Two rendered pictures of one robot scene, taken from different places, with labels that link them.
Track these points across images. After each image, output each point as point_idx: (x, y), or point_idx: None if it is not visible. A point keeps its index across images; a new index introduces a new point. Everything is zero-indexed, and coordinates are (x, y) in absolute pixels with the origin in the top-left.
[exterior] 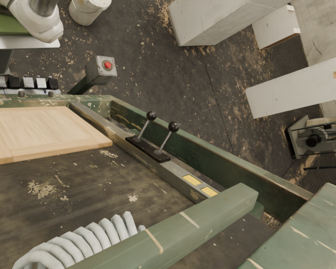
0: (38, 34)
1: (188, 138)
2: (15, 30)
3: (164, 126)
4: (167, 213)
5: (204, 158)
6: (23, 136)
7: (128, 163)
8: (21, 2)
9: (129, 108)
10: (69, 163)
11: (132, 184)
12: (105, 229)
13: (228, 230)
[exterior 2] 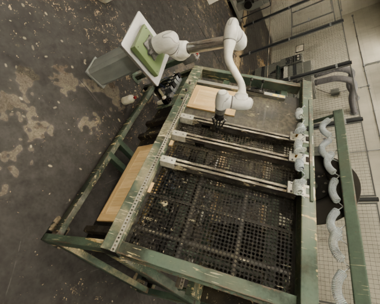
0: (183, 60)
1: (256, 78)
2: (162, 60)
3: (243, 76)
4: (277, 105)
5: (265, 83)
6: None
7: (253, 98)
8: (183, 52)
9: (218, 72)
10: None
11: (262, 103)
12: (299, 110)
13: (289, 102)
